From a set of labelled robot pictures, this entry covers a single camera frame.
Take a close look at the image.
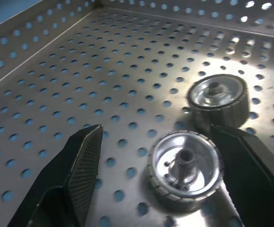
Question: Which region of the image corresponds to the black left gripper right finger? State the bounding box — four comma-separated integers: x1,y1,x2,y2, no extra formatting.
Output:
209,124,274,227

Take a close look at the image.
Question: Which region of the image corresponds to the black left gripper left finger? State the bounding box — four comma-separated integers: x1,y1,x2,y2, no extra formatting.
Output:
8,124,104,227

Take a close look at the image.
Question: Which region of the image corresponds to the metal roller with rubber rim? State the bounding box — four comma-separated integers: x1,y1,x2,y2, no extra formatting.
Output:
186,74,250,130
146,132,225,209

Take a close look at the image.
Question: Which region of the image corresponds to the perforated steel tray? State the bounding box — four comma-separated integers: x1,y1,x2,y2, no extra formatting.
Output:
0,0,274,227

